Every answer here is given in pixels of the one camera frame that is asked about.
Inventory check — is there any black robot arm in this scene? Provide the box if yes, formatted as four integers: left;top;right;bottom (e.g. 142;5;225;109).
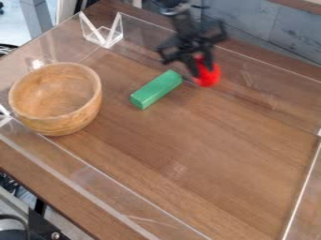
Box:
153;0;229;79

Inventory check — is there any black cable loop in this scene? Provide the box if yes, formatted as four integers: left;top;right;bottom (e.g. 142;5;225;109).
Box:
0;214;32;240

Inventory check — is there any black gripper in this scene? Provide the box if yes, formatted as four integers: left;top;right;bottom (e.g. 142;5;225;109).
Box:
157;20;229;78

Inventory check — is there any wooden bowl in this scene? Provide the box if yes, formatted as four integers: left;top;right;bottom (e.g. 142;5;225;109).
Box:
10;62;103;136

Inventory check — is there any green rectangular block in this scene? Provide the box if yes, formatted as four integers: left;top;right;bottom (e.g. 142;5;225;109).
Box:
130;69;184;110

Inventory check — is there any black table clamp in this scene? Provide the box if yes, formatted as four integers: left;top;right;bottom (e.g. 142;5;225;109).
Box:
28;200;71;240

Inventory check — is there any red fruit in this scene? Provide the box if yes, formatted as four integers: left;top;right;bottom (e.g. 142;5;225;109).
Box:
193;56;221;87

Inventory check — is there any clear acrylic corner bracket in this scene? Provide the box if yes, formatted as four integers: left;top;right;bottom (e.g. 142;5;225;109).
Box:
79;11;123;49

